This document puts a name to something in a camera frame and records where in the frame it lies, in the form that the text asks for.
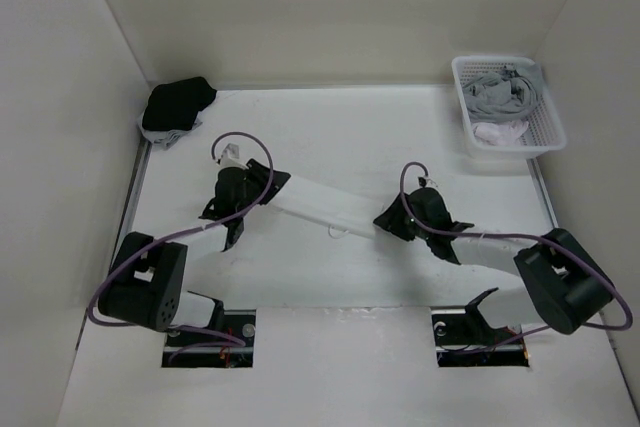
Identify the grey tank top in basket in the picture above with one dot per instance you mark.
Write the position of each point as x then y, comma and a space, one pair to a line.
509, 94

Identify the pale pink tank top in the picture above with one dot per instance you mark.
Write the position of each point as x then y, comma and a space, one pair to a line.
500, 134

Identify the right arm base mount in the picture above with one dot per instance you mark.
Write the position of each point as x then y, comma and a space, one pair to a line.
463, 338

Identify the folded black tank top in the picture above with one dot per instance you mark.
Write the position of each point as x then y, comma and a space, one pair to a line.
176, 105

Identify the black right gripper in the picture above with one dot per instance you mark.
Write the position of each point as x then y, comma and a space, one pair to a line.
391, 219

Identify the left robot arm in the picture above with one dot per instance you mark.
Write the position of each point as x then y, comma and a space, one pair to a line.
144, 286

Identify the white tank top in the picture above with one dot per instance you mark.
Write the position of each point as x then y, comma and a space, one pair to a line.
328, 206

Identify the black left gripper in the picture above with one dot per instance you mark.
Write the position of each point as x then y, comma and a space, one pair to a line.
257, 173

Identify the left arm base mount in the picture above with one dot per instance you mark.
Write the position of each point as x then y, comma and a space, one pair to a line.
232, 348

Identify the folded grey tank top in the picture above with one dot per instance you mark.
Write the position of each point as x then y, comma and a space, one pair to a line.
165, 139

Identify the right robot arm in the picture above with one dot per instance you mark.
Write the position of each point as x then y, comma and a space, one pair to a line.
563, 285

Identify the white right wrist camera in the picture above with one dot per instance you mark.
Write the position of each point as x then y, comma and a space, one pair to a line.
426, 182

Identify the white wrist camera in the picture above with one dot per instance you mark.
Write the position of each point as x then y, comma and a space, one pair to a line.
426, 182
230, 157

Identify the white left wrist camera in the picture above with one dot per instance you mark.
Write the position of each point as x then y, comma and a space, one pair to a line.
230, 157

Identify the white plastic laundry basket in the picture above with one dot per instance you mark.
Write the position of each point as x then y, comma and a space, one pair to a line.
545, 133

